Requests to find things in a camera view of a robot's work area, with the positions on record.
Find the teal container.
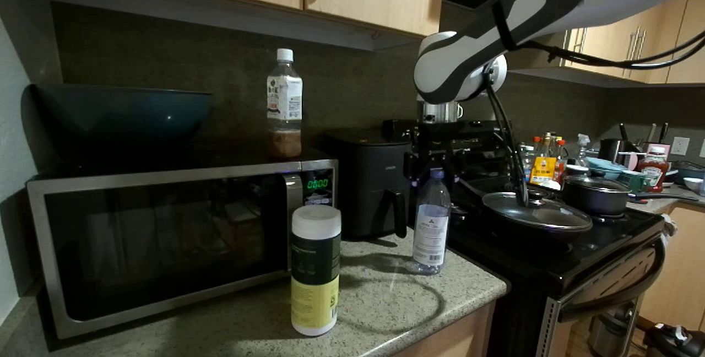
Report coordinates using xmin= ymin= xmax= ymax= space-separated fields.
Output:
xmin=586 ymin=156 xmax=627 ymax=180

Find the red ketchup bottle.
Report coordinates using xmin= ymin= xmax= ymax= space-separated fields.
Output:
xmin=638 ymin=147 xmax=670 ymax=193

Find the black air fryer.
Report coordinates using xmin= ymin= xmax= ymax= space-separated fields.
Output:
xmin=324 ymin=128 xmax=414 ymax=240

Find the row of sauce bottles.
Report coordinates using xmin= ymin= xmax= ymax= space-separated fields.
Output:
xmin=517 ymin=132 xmax=569 ymax=188

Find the silver pot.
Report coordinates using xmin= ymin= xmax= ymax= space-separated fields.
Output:
xmin=587 ymin=302 xmax=639 ymax=357

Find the row of wooden wall cabinets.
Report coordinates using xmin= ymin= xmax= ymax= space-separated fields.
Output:
xmin=508 ymin=0 xmax=705 ymax=89

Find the tea bottle with white cap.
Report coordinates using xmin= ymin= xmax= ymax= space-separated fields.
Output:
xmin=267 ymin=48 xmax=303 ymax=159

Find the green bottle with white lid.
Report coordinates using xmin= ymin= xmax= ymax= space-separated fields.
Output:
xmin=290 ymin=205 xmax=342 ymax=337

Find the oven door handle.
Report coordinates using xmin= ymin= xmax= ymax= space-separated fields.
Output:
xmin=556 ymin=230 xmax=670 ymax=320

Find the stainless steel microwave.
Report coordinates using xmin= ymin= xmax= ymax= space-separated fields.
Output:
xmin=26 ymin=158 xmax=339 ymax=340

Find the oven door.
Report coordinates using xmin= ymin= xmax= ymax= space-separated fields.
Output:
xmin=537 ymin=230 xmax=670 ymax=357

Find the wooden base cabinet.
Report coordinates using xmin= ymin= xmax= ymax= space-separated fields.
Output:
xmin=638 ymin=204 xmax=705 ymax=331

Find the clear water bottle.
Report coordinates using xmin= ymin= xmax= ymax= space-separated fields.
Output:
xmin=412 ymin=169 xmax=452 ymax=275

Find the dark pot with lid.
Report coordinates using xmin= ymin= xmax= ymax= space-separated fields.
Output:
xmin=561 ymin=175 xmax=685 ymax=216

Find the microwave door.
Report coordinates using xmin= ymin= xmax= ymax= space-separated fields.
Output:
xmin=28 ymin=172 xmax=303 ymax=339

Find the knife block with knives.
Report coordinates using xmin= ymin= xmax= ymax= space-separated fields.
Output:
xmin=599 ymin=122 xmax=670 ymax=166

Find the blue bowl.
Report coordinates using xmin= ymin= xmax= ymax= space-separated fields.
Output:
xmin=34 ymin=84 xmax=214 ymax=144

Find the frying pan with glass lid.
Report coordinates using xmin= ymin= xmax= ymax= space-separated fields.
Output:
xmin=481 ymin=191 xmax=594 ymax=234

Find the black stove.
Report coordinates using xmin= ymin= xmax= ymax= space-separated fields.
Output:
xmin=383 ymin=119 xmax=677 ymax=357

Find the clear spray bottle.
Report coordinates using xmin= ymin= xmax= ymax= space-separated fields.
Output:
xmin=575 ymin=134 xmax=592 ymax=168

